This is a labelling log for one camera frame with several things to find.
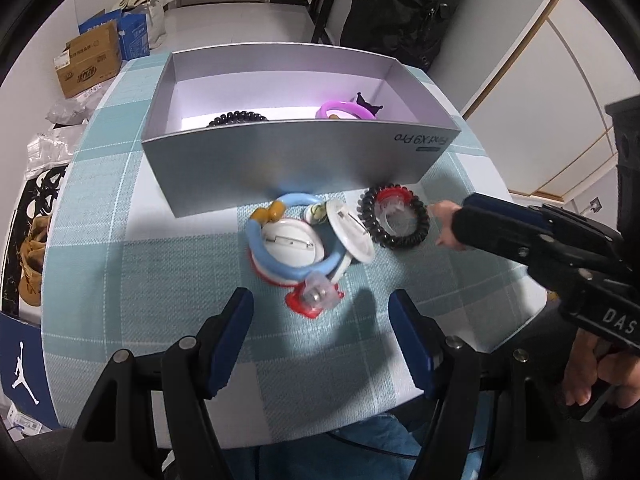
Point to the blue cardboard box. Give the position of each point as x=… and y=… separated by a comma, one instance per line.
x=135, y=35

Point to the wall socket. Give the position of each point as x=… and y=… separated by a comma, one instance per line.
x=596, y=205

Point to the person's blue jeans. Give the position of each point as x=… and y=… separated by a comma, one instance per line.
x=320, y=455

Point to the black backpack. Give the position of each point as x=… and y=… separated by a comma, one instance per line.
x=405, y=5

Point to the dark metal stand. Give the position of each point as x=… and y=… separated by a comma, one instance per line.
x=325, y=5

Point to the white wardrobe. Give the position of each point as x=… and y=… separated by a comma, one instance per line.
x=540, y=100

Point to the small white box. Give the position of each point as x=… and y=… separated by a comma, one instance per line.
x=22, y=422

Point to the white-backed round pin badge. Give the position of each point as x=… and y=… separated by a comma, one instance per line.
x=350, y=232

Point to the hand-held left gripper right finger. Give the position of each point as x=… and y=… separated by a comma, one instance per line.
x=411, y=345

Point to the blue shoe box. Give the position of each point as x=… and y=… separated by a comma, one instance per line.
x=25, y=360

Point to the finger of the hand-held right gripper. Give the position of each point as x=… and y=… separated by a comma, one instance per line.
x=510, y=206
x=495, y=237

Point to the red and clear hair clip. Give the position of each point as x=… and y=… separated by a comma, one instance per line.
x=390, y=196
x=315, y=297

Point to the black and white patterned bag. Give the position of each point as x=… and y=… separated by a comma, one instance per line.
x=47, y=187

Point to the white cloth sack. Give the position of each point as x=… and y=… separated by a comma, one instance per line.
x=152, y=17

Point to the clear plastic bag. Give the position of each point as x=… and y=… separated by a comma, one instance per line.
x=47, y=152
x=70, y=110

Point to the person's right hand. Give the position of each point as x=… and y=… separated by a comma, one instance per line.
x=580, y=370

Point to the pink pig toy figure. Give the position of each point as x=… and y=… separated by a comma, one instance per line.
x=442, y=210

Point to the brown cardboard box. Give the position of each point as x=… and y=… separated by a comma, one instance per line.
x=87, y=60

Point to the brown boots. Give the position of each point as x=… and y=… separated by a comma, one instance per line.
x=32, y=260

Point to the red round pin badge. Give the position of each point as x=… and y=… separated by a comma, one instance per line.
x=287, y=255

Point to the silver cardboard box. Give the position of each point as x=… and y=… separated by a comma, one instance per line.
x=300, y=170

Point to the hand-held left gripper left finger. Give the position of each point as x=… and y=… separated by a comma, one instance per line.
x=231, y=340

